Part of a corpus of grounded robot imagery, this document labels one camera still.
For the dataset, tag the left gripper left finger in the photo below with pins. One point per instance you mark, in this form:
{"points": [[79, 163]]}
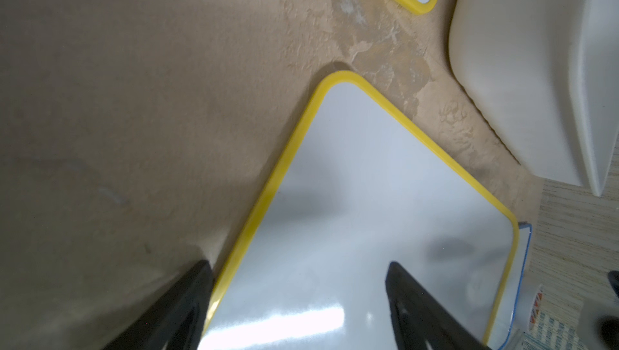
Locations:
{"points": [[176, 320]]}

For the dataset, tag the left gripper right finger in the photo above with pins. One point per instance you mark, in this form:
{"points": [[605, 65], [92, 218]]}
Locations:
{"points": [[418, 320]]}

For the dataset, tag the blue whiteboard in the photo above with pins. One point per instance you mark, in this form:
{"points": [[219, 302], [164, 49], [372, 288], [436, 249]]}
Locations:
{"points": [[504, 322]]}

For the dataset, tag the yellow whiteboard front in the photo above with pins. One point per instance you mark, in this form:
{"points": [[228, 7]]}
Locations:
{"points": [[359, 186]]}

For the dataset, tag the white storage box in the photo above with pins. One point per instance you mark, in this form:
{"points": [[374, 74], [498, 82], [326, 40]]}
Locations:
{"points": [[544, 74]]}

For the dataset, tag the tape roll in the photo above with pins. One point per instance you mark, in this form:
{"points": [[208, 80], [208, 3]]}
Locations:
{"points": [[534, 329]]}

